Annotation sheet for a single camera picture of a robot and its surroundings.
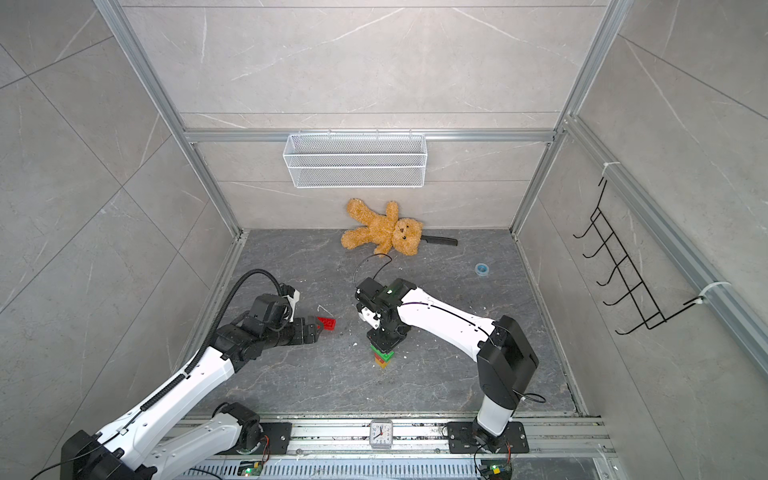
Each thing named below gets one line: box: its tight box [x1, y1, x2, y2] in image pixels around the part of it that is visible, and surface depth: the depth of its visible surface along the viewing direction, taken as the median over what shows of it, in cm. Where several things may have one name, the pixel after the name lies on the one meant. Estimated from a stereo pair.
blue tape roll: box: [475, 263, 489, 276], surface depth 109 cm
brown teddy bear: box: [341, 198, 423, 256], surface depth 113 cm
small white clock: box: [370, 419, 393, 449], surface depth 74 cm
